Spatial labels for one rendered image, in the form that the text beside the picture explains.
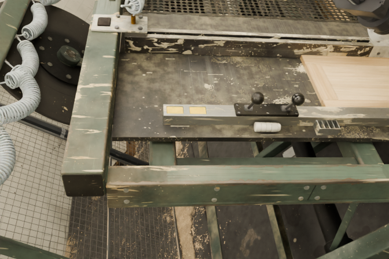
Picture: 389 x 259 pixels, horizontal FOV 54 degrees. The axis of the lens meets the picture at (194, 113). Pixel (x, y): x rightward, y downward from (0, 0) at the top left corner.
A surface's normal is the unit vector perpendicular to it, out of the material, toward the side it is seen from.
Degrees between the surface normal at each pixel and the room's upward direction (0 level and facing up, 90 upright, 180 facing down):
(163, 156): 56
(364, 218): 0
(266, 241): 0
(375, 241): 0
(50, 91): 90
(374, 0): 16
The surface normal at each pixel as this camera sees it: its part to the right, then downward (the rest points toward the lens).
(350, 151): -0.99, -0.01
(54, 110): 0.63, -0.59
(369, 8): -0.77, -0.15
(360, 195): 0.08, 0.71
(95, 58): 0.10, -0.71
